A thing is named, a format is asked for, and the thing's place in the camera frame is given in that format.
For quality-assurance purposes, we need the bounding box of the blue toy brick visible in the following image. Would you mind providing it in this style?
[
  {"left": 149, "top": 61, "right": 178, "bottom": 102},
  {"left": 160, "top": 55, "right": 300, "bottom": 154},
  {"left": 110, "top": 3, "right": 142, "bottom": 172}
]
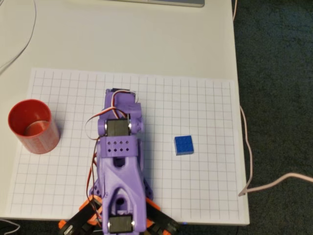
[{"left": 174, "top": 135, "right": 195, "bottom": 156}]

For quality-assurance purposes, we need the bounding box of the pink cable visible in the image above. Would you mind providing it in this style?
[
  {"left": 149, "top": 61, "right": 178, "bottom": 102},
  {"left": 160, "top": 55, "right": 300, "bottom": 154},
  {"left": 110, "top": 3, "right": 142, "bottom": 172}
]
[{"left": 231, "top": 0, "right": 313, "bottom": 197}]

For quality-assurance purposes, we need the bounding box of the red cup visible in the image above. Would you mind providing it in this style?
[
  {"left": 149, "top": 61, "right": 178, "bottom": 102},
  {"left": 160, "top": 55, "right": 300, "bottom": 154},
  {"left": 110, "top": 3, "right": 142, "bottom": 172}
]
[{"left": 7, "top": 98, "right": 61, "bottom": 155}]

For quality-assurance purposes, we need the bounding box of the black and orange clamp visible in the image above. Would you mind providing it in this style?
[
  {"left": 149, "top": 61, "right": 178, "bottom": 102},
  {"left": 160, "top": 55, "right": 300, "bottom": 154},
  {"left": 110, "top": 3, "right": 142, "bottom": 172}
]
[
  {"left": 58, "top": 195, "right": 103, "bottom": 235},
  {"left": 143, "top": 197, "right": 182, "bottom": 235}
]

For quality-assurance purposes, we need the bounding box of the white grid paper sheet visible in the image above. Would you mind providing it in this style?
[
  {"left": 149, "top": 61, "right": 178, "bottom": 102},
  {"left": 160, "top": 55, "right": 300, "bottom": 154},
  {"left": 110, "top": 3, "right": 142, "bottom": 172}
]
[{"left": 4, "top": 68, "right": 242, "bottom": 221}]

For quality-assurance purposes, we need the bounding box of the thin white cable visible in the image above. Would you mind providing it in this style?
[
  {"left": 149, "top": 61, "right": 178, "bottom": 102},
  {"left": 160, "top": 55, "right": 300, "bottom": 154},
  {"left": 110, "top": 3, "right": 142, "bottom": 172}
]
[
  {"left": 0, "top": 0, "right": 38, "bottom": 74},
  {"left": 0, "top": 218, "right": 21, "bottom": 234}
]

